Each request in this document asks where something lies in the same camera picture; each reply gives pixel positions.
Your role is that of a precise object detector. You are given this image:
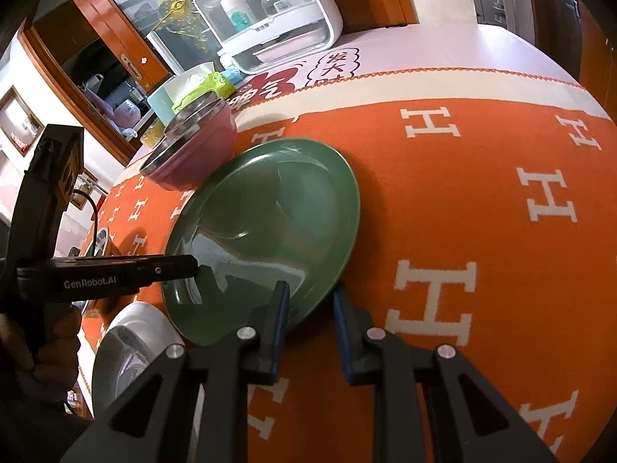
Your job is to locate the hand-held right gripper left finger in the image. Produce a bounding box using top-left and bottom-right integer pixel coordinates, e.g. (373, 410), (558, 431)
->
(58, 280), (291, 463)

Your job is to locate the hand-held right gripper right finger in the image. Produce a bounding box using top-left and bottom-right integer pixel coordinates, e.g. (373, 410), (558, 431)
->
(332, 284), (560, 463)

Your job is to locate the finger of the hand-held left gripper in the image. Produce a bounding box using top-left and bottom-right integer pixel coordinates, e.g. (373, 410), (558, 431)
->
(132, 254), (199, 281)

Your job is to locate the pink steel bowl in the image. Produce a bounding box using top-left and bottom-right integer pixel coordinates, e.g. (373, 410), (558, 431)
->
(164, 98), (238, 165)
(139, 142), (237, 191)

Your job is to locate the blue patterned white plate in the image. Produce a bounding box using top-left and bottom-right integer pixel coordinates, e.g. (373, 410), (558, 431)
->
(101, 325), (169, 396)

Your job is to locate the green plate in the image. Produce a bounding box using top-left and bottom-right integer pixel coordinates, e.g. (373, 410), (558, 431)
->
(161, 138), (361, 348)

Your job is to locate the person's left hand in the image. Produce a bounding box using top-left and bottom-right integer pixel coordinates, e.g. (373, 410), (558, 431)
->
(0, 306), (83, 396)

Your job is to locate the clear food container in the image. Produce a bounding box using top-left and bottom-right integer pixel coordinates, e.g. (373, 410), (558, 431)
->
(140, 120), (167, 150)

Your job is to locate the pink patterned jar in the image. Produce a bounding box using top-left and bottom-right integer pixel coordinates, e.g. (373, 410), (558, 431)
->
(113, 99), (145, 131)

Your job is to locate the teal jar with dark lid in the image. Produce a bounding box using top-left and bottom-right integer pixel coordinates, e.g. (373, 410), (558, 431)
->
(147, 79), (181, 123)

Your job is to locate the green tissue pack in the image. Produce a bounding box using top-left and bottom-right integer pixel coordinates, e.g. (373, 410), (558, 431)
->
(164, 64), (237, 112)

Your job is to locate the orange patterned tablecloth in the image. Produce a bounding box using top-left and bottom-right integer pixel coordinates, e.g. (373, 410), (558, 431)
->
(77, 70), (617, 463)

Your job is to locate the white bottle with teal label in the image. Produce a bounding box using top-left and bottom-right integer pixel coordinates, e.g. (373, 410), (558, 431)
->
(219, 0), (254, 30)

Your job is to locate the pink printed table cover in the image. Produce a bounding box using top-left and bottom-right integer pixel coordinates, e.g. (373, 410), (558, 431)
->
(217, 23), (598, 112)

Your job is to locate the black braided cable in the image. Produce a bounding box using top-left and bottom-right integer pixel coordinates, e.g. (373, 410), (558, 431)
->
(71, 190), (109, 232)

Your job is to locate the large wooden picture frame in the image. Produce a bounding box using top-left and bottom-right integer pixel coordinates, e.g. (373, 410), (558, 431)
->
(0, 86), (45, 157)

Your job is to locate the metal door handle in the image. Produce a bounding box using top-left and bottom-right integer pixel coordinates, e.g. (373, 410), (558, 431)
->
(120, 53), (143, 80)

